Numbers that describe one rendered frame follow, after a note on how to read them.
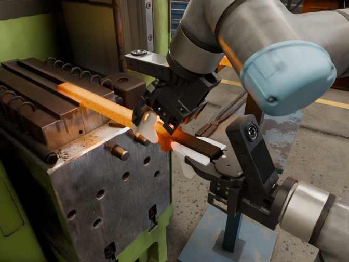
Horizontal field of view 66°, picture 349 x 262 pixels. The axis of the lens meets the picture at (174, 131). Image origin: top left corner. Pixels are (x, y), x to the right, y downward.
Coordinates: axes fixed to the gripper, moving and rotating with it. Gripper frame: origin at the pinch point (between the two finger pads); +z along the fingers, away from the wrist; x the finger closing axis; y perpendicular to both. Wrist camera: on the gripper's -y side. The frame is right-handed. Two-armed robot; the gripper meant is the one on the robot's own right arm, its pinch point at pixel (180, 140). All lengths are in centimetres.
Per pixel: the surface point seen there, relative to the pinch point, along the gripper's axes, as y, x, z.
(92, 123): 7.0, -0.4, 27.7
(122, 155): 12.5, 0.2, 17.9
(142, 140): 12.7, 7.7, 18.7
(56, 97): 1.2, -3.5, 36.2
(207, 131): 23.0, 35.4, 15.9
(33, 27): -7, 13, 76
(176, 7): 39, 298, 242
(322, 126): 102, 207, 3
